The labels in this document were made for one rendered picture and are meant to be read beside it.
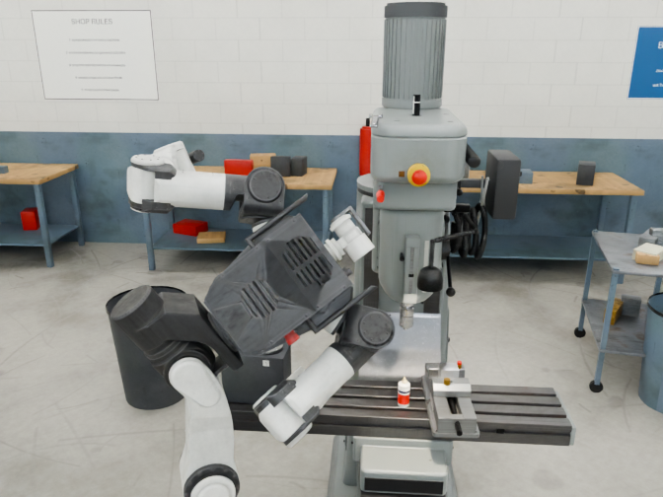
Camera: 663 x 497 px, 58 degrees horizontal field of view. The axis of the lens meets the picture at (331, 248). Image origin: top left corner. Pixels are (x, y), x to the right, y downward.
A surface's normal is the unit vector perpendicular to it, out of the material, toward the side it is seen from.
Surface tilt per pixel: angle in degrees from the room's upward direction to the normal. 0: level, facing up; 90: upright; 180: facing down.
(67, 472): 0
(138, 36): 90
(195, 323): 90
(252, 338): 74
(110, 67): 90
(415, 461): 0
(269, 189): 62
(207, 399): 90
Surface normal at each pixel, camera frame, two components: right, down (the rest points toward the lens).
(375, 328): 0.18, -0.34
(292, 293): -0.19, 0.07
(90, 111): -0.07, 0.32
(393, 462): 0.00, -0.94
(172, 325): 0.32, 0.31
